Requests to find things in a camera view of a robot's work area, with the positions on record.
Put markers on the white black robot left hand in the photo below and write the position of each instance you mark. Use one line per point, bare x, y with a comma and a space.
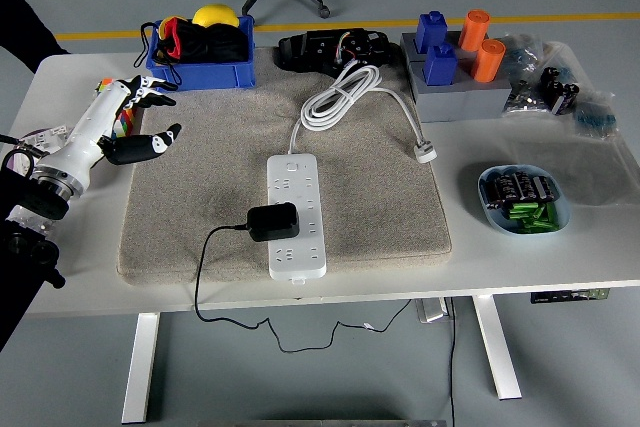
92, 122

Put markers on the black plug adapter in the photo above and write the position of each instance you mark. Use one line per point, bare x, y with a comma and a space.
274, 222

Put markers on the white power strip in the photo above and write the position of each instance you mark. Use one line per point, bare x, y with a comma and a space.
295, 182

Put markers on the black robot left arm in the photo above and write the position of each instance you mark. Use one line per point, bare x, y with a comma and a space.
40, 199

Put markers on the colourful puzzle cube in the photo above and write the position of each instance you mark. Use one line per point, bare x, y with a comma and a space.
124, 123

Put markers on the purple disc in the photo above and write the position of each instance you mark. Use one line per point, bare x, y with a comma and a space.
31, 133

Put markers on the clear bag of small parts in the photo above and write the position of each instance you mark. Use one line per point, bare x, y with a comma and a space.
25, 217

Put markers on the person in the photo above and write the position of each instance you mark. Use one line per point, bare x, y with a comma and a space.
25, 22

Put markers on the blue plastic bin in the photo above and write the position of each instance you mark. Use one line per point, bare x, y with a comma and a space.
210, 77

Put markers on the yellow ball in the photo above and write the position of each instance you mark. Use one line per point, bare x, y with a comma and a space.
215, 16

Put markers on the black electronic device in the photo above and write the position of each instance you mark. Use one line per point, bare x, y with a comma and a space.
315, 47

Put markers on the white table leg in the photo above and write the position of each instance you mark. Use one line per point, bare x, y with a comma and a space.
142, 372
495, 347

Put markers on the grey-brown mat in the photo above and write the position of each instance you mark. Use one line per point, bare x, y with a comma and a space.
375, 197

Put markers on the blue block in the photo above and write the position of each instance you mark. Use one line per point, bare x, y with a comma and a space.
440, 67
431, 29

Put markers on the grey block base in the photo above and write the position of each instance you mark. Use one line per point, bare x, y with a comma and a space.
460, 102

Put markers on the orange cylinder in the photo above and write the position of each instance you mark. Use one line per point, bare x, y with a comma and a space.
472, 29
489, 62

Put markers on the bag of metal screws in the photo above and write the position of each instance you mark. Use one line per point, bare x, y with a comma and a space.
522, 99

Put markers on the bag of blue parts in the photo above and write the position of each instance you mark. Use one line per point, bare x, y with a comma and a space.
525, 54
595, 119

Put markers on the green battery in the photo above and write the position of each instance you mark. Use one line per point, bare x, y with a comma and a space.
551, 213
525, 209
532, 218
535, 227

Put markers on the bag of black capacitors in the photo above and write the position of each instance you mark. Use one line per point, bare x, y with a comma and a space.
560, 89

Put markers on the light blue dish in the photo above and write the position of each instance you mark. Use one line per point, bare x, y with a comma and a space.
562, 217

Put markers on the large clear plastic bag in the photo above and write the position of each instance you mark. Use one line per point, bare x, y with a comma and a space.
575, 167

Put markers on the black table control panel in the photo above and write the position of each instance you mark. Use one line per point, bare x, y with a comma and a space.
550, 298

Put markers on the white wall socket box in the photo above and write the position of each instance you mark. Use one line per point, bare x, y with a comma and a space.
50, 137

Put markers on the silver bracket under table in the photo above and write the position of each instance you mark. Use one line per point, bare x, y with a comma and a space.
430, 309

